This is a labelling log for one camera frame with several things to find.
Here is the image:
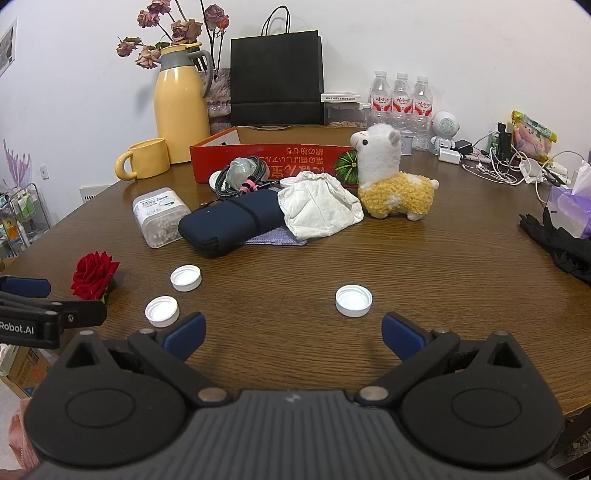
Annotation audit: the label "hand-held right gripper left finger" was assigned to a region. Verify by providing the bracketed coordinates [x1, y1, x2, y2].
[53, 311, 232, 409]

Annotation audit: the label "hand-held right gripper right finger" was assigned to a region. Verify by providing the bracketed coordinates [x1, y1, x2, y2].
[355, 311, 536, 409]

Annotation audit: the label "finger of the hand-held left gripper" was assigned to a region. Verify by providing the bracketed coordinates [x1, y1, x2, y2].
[0, 292, 107, 329]
[0, 275, 52, 299]

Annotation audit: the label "red artificial rose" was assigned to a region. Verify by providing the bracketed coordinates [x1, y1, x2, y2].
[70, 251, 120, 306]

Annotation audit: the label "navy zip pouch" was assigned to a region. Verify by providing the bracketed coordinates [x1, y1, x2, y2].
[178, 188, 289, 260]

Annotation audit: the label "cotton swab box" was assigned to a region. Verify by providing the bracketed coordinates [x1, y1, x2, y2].
[131, 186, 192, 249]

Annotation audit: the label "purple woven cloth bag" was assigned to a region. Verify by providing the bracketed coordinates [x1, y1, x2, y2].
[243, 226, 308, 247]

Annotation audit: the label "white and yellow alpaca plush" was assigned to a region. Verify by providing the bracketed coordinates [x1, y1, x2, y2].
[349, 123, 441, 222]

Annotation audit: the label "white cloth bag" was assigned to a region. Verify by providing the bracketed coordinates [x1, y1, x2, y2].
[277, 171, 365, 241]

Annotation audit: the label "clear plastic bag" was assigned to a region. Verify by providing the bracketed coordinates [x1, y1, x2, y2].
[229, 157, 260, 186]

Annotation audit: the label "grey braided cable coil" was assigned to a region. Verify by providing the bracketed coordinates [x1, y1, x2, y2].
[213, 156, 283, 200]

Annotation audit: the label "red cardboard box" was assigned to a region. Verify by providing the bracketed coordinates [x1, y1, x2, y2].
[189, 124, 371, 186]

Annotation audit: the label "cardboard box on floor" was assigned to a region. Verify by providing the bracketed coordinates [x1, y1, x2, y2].
[0, 345, 52, 398]

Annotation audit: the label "metal storage rack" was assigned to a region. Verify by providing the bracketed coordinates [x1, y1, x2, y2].
[0, 182, 52, 260]

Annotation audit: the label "pink cloth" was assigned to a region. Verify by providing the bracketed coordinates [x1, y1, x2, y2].
[8, 398, 41, 470]

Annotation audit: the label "purple plant decoration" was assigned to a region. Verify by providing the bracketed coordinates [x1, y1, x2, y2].
[2, 137, 31, 191]

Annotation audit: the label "yellow mug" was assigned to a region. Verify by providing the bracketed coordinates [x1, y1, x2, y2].
[115, 137, 172, 182]

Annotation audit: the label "black gloves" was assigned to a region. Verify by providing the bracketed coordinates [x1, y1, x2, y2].
[518, 206, 591, 283]

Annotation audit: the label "white power adapter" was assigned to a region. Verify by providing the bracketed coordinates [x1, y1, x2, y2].
[519, 159, 544, 184]

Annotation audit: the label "white robot toy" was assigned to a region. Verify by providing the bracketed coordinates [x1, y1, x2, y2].
[428, 111, 459, 155]

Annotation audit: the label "purple tissue box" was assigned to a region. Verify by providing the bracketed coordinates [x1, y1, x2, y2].
[547, 161, 591, 239]

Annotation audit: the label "black upright device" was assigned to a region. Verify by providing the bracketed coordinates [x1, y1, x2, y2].
[496, 122, 513, 158]

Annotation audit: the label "yellow thermos jug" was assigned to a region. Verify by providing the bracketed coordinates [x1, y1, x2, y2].
[154, 42, 216, 165]

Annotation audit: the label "clear snack container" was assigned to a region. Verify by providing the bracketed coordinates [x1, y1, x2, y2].
[324, 102, 371, 128]

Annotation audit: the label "clear water bottle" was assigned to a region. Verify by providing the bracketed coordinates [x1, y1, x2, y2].
[391, 72, 414, 132]
[368, 70, 393, 127]
[412, 75, 435, 151]

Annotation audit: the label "fuzzy pink vase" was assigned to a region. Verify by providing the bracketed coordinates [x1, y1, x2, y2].
[207, 67, 232, 133]

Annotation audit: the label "colourful snack bag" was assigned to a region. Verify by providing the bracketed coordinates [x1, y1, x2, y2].
[510, 110, 558, 162]

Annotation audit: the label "black paper bag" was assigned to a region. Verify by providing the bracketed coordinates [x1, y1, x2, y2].
[229, 6, 325, 127]

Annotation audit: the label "dried rose bouquet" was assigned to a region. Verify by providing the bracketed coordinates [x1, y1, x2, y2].
[116, 0, 230, 71]

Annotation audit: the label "white wall vent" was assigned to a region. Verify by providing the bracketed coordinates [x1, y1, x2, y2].
[79, 184, 112, 202]

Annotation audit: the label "tangle of white cables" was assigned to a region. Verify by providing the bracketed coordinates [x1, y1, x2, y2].
[462, 131, 583, 204]

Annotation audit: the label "wall picture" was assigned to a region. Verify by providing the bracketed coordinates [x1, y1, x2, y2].
[0, 17, 18, 78]

